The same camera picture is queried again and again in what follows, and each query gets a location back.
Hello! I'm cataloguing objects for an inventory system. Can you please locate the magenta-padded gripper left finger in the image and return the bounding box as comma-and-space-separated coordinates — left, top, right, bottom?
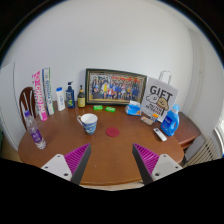
40, 143, 92, 186

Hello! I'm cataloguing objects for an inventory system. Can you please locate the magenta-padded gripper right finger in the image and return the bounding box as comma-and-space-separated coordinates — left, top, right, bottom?
131, 143, 184, 186

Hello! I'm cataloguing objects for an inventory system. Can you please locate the clear purple-capped water bottle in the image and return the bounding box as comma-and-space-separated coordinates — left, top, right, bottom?
23, 109, 48, 150

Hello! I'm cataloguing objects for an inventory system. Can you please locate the white remote control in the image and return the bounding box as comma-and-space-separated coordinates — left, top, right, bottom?
152, 127, 168, 142

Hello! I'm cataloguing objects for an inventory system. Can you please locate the blue patterned white mug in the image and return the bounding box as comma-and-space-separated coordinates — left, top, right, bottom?
76, 113, 99, 136

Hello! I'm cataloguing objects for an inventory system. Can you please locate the small beige snack packet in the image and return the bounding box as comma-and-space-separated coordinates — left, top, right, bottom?
139, 115, 155, 126

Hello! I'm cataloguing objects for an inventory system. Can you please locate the blue detergent bottle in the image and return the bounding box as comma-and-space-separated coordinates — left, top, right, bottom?
160, 103, 181, 137

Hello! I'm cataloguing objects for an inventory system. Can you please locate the flat round red coaster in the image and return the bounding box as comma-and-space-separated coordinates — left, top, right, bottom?
105, 126, 121, 138

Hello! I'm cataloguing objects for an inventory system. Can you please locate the white radiator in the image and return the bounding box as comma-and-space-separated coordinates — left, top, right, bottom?
183, 136, 219, 168

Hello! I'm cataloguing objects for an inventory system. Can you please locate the dark bottle with yellow label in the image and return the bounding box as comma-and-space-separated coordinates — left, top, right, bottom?
77, 84, 87, 109

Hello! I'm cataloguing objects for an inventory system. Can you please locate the white bottle with blue cap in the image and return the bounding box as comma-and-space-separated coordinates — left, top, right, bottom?
55, 86, 66, 112

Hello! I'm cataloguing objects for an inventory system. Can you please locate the white paper gift bag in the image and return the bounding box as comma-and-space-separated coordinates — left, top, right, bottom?
140, 70, 179, 123

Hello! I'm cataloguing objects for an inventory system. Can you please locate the dark blue pump bottle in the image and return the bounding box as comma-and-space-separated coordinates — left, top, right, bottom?
65, 81, 76, 109

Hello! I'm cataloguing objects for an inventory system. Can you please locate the brown wooden chair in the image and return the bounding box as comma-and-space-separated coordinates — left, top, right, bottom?
18, 86, 38, 131

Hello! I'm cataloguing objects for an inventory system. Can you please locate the framed group photo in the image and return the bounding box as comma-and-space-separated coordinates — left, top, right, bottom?
84, 68, 148, 106

